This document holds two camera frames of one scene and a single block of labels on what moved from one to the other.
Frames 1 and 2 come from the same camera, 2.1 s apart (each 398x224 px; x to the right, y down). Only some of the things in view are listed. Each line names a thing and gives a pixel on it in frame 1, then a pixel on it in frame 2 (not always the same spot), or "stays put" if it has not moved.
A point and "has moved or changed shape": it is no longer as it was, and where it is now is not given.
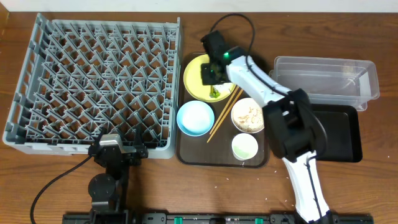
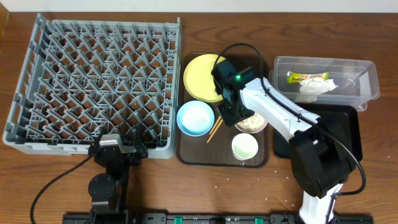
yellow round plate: x=192 y=78 stays put
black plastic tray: x=341 y=125 stays put
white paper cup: x=244 y=146 stays put
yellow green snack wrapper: x=214 y=93 to x=295 y=77
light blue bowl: x=195 y=118 stays put
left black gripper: x=130 y=152 stays put
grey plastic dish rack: x=77 y=78 stays put
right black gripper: x=206 y=81 to x=229 y=120
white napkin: x=223 y=87 has moved or changed shape
